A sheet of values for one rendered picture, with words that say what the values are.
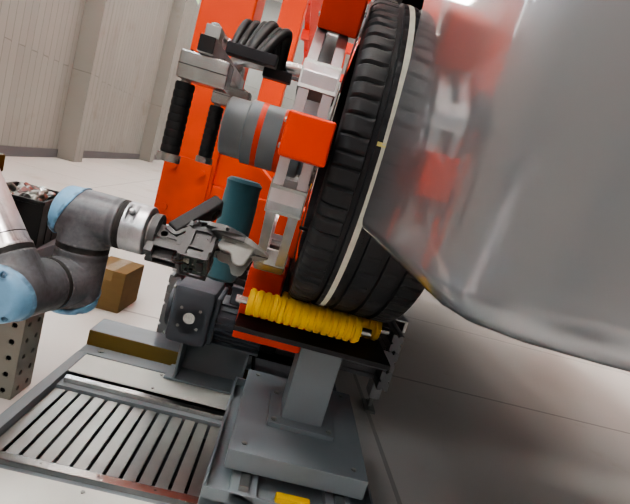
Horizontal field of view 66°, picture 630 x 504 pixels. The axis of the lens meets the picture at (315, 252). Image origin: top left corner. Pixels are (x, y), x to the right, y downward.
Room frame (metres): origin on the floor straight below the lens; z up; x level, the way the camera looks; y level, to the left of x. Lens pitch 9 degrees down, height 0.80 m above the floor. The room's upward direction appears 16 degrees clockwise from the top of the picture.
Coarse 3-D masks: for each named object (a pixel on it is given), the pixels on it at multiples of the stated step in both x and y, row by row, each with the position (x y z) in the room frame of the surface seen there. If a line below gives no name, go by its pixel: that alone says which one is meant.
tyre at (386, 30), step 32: (384, 0) 0.94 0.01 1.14; (384, 32) 0.85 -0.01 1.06; (416, 32) 0.87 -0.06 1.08; (384, 64) 0.82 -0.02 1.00; (352, 96) 0.80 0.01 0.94; (384, 96) 0.80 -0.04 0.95; (352, 128) 0.78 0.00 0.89; (384, 128) 0.79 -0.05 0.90; (352, 160) 0.78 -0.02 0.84; (320, 192) 0.82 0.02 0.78; (352, 192) 0.79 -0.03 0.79; (320, 224) 0.80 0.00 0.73; (352, 224) 0.80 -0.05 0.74; (320, 256) 0.83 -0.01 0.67; (352, 256) 0.83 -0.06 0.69; (384, 256) 0.83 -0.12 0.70; (288, 288) 1.01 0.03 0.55; (320, 288) 0.91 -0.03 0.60; (352, 288) 0.88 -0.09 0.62; (384, 288) 0.86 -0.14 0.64; (416, 288) 0.85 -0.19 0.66; (384, 320) 0.98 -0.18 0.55
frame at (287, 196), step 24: (312, 48) 0.87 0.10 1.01; (336, 48) 0.89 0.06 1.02; (312, 72) 0.83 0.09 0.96; (336, 72) 0.84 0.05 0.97; (312, 96) 0.85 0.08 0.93; (312, 168) 0.83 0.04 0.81; (288, 192) 0.83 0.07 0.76; (264, 216) 0.86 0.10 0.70; (288, 216) 0.85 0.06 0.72; (264, 240) 0.91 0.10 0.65; (288, 240) 0.90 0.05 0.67; (264, 264) 0.97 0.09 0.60
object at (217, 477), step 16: (240, 384) 1.34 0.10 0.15; (224, 416) 1.12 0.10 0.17; (224, 432) 1.08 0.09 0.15; (224, 448) 1.02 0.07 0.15; (208, 480) 0.90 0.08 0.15; (224, 480) 0.91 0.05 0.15; (240, 480) 0.88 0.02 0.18; (256, 480) 0.91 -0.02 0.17; (272, 480) 0.96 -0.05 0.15; (208, 496) 0.85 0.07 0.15; (224, 496) 0.85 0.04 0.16; (240, 496) 0.86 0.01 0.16; (256, 496) 0.86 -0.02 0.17; (272, 496) 0.91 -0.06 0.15; (288, 496) 0.87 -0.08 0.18; (304, 496) 0.94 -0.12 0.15; (320, 496) 0.95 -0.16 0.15; (336, 496) 0.92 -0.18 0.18; (368, 496) 0.97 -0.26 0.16
